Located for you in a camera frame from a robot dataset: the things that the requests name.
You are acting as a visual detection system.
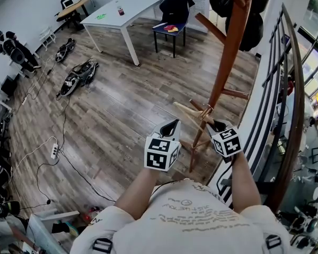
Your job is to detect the red shoes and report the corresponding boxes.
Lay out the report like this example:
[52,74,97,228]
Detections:
[82,206,101,222]

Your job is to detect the small black backpack rig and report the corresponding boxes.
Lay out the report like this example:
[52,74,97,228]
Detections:
[55,38,77,62]

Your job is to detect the dark teal-soled shoes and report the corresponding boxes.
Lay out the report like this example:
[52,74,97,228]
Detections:
[51,221,79,238]

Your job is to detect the person's right forearm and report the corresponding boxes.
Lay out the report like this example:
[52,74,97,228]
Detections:
[229,152,262,214]

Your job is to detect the white rectangular table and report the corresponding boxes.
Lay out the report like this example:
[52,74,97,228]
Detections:
[79,0,166,66]

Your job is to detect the light wooden hanger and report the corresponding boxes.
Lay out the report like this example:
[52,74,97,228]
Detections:
[173,101,215,148]

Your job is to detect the round wooden desk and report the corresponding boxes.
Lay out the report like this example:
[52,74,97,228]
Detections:
[55,0,92,31]

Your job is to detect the black jacket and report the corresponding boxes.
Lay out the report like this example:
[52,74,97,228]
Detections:
[159,0,196,23]

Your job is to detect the black strap buckle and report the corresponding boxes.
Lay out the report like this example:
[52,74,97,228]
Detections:
[92,238,113,253]
[264,234,281,250]

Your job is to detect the black hanging bag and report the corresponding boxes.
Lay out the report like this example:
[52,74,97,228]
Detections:
[209,0,271,52]

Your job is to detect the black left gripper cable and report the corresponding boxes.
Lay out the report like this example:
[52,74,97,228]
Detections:
[151,180,178,195]

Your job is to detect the white microwave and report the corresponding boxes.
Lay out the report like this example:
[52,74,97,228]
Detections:
[62,0,83,10]

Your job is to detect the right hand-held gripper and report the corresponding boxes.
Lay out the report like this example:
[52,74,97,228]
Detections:
[205,120,242,164]

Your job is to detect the brown wooden coat stand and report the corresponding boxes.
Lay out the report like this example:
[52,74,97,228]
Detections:
[179,0,255,173]

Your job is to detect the white board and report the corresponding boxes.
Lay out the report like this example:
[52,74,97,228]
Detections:
[26,210,80,254]

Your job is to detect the long black floor cable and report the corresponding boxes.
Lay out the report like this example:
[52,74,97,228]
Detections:
[36,99,116,203]

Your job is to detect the large black backpack rig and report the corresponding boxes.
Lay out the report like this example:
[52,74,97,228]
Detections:
[57,58,99,97]

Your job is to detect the black railing with wooden handrail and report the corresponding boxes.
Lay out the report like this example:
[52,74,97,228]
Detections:
[208,3,305,214]

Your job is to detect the white wire stool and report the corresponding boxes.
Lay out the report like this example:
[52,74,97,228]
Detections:
[39,28,56,51]

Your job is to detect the white power cable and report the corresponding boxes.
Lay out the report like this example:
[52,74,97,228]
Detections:
[9,135,56,179]

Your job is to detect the blue seat black chair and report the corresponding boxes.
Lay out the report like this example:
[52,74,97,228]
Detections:
[152,20,189,59]

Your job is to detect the person's white printed shirt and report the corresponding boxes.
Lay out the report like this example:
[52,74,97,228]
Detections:
[70,178,291,254]

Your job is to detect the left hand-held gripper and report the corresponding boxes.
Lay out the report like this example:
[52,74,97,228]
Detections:
[145,119,181,172]

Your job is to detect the white three-socket power strip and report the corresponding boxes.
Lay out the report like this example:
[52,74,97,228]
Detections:
[50,141,59,160]

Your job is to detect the person's left forearm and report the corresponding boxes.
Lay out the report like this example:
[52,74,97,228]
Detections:
[113,168,165,221]

